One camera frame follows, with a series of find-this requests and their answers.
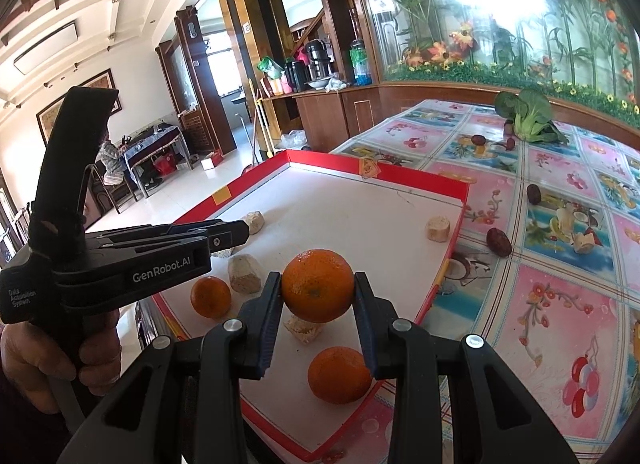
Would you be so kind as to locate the wooden side counter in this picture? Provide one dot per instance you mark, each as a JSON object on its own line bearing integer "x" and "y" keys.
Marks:
{"x": 325, "y": 114}

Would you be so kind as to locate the red bag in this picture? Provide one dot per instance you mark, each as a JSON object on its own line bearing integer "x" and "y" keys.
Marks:
{"x": 165, "y": 165}

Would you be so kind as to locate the white bowl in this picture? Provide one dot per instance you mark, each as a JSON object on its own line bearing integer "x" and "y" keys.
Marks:
{"x": 318, "y": 83}

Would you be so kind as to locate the table with dark cloth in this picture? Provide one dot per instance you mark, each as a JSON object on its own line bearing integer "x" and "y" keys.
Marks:
{"x": 152, "y": 141}

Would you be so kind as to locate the clear plastic bag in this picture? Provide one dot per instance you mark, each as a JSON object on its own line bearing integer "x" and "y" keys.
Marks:
{"x": 294, "y": 139}

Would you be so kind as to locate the printed plastic tablecloth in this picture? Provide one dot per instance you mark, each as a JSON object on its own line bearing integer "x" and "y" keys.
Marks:
{"x": 550, "y": 324}

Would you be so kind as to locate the steel thermos jug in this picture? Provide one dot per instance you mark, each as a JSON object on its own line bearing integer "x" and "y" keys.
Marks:
{"x": 318, "y": 56}

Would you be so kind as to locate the person's left forearm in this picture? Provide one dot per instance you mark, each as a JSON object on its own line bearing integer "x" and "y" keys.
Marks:
{"x": 25, "y": 436}

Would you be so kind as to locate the green plastic bag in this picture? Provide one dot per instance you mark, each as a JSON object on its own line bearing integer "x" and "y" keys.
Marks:
{"x": 270, "y": 67}

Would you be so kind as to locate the broom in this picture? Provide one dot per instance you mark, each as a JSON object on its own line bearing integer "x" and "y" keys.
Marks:
{"x": 260, "y": 129}

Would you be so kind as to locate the green water bottle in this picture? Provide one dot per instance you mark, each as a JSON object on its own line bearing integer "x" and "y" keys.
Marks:
{"x": 360, "y": 64}

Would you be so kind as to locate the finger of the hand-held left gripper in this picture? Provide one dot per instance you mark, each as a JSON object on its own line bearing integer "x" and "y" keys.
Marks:
{"x": 200, "y": 225}
{"x": 227, "y": 235}

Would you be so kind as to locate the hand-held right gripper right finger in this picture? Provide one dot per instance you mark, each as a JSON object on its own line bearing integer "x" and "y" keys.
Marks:
{"x": 365, "y": 329}

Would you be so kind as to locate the person's left hand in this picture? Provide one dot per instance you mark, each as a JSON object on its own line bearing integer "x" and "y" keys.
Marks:
{"x": 102, "y": 349}

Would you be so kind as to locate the red box with white inside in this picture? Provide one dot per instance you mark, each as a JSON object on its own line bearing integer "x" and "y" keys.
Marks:
{"x": 350, "y": 214}

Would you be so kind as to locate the floral glass partition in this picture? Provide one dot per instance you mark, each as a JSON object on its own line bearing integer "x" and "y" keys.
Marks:
{"x": 500, "y": 19}

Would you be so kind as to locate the wooden chair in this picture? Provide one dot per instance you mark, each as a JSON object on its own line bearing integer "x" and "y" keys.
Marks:
{"x": 107, "y": 196}

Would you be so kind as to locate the green bok choy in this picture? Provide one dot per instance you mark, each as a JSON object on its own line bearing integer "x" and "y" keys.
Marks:
{"x": 532, "y": 111}

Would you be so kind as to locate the rectangular ceiling lamp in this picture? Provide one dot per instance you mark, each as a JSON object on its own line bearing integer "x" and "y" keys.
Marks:
{"x": 45, "y": 48}

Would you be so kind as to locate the framed wall picture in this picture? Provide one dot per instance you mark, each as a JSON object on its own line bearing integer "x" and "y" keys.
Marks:
{"x": 75, "y": 103}

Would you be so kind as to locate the orange mandarin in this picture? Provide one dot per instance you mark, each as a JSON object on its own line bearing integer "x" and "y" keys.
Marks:
{"x": 340, "y": 374}
{"x": 317, "y": 286}
{"x": 211, "y": 297}

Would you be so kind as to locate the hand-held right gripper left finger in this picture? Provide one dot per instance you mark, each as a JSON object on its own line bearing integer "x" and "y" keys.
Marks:
{"x": 267, "y": 324}

